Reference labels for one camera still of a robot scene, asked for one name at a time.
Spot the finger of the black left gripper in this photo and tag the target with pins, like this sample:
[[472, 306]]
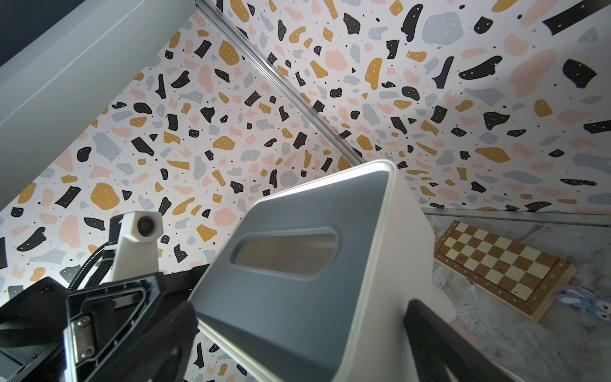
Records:
[[104, 323]]

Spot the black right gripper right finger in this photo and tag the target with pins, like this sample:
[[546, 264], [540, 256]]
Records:
[[439, 352]]

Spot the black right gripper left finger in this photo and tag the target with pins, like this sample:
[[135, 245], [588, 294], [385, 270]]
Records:
[[162, 354]]

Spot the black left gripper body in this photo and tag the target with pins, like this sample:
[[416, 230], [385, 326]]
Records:
[[32, 325]]

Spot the grey lid tissue box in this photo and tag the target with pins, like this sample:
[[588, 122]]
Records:
[[314, 282]]

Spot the white pink tissue box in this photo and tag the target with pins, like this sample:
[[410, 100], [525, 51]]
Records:
[[462, 329]]

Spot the wooden chess board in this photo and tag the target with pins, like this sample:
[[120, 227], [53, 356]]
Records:
[[523, 277]]

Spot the small purple object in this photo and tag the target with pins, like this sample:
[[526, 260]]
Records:
[[585, 299]]

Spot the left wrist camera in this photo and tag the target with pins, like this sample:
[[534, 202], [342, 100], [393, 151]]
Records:
[[133, 240]]

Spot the left corner aluminium post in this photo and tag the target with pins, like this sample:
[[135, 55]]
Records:
[[232, 34]]

